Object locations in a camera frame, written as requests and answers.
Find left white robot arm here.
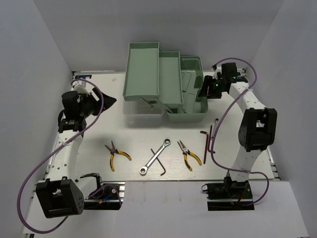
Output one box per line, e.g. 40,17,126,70
36,88,116,218

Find purple cable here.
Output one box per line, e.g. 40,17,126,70
209,58,270,205
16,78,123,234

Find large silver ratchet wrench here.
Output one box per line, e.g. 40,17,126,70
139,139,171,176

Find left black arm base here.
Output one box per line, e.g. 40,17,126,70
84,182,125,211

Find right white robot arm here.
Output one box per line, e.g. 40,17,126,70
199,62,277,198

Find left yellow handled pliers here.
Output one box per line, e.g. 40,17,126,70
105,141,132,172

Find left blue table sticker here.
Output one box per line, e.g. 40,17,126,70
74,74,92,79

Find long dark red hex key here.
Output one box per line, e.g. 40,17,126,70
200,130,209,164

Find green toolbox with clear lid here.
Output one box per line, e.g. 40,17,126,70
123,42,209,123

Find small silver wrench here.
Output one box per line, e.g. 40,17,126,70
213,119,219,132

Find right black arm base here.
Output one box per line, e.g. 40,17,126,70
201,181,255,211

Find dark hex key under wrench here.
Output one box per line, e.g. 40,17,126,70
151,149,166,176

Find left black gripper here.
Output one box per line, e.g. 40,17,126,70
78,87,117,118

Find yellow handled pliers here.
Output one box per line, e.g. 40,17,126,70
177,140,202,171
105,141,132,172

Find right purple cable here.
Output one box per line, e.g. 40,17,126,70
209,58,270,205

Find right yellow handled pliers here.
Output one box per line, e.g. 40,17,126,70
177,140,202,171

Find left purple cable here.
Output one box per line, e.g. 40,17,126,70
16,78,123,234

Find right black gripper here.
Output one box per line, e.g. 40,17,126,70
198,75,225,99

